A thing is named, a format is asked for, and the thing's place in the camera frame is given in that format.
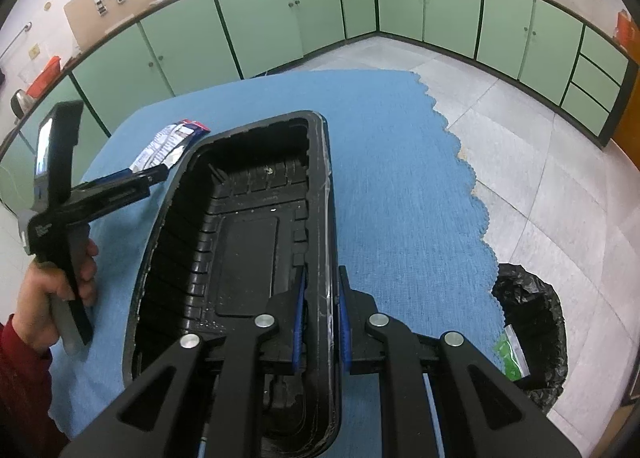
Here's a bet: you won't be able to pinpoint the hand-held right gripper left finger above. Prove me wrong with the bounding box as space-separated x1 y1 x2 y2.
60 265 308 458

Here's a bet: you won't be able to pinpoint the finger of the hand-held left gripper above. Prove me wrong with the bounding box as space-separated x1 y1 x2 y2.
75 185 152 225
82 166 168 200

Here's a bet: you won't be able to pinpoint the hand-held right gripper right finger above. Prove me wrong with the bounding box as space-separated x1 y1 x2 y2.
337 265 581 458

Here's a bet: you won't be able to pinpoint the blue white snack wrapper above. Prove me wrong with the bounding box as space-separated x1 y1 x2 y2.
129 119 210 173

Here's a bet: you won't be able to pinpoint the black plastic tray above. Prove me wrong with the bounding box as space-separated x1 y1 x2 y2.
122 110 343 458

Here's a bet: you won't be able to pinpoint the green packet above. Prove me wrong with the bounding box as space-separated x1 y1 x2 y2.
492 325 531 381

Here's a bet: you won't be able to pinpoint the black trash bin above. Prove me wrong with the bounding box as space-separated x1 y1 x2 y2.
491 263 568 414

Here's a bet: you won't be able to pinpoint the person's left forearm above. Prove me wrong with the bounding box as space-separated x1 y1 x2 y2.
0 315 68 458

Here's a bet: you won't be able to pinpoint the person's left hand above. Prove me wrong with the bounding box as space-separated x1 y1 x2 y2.
10 238 100 355

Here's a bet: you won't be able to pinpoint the orange basket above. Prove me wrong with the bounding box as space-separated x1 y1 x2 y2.
25 57 63 96

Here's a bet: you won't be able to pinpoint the blue tablecloth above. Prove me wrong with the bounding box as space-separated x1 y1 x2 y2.
50 69 503 458

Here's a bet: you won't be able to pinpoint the green lower cabinets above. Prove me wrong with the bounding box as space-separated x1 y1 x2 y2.
0 0 631 219

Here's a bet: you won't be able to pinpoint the wooden door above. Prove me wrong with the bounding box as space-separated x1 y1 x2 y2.
612 88 640 199

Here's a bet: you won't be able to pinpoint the red thermos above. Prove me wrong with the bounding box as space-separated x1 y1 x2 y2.
615 10 640 59

